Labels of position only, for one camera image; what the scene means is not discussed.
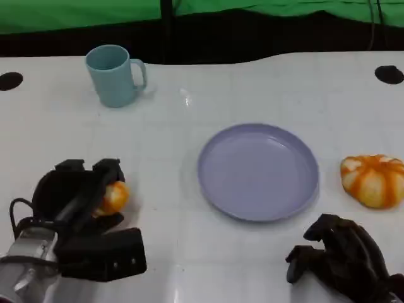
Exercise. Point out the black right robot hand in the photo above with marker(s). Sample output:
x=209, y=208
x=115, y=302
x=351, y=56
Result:
x=347, y=262

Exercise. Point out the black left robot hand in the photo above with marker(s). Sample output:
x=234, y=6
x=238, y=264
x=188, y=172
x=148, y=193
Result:
x=63, y=195

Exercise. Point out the orange and white bread roll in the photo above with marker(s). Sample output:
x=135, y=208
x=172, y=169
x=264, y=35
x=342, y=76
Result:
x=372, y=181
x=115, y=197

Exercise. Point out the pale green mug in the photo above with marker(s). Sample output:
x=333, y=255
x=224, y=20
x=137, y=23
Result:
x=112, y=80

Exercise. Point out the lilac plate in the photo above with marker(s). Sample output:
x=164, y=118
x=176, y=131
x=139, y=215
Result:
x=257, y=172

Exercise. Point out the green cloth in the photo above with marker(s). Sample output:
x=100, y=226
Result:
x=79, y=12

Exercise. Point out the black upright pole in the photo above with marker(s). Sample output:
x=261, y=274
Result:
x=166, y=28

